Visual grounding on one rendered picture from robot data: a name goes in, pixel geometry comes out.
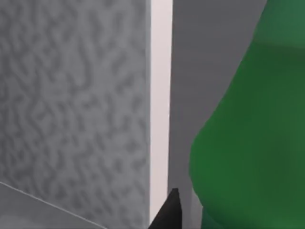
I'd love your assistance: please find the grey cabinet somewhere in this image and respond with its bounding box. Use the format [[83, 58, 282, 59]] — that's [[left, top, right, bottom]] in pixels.
[[0, 0, 265, 229]]

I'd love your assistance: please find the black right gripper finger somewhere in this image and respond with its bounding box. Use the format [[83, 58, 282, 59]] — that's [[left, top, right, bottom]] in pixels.
[[148, 187, 183, 229]]

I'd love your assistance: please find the green bottle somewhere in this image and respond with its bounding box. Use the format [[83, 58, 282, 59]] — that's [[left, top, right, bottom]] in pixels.
[[189, 0, 305, 229]]

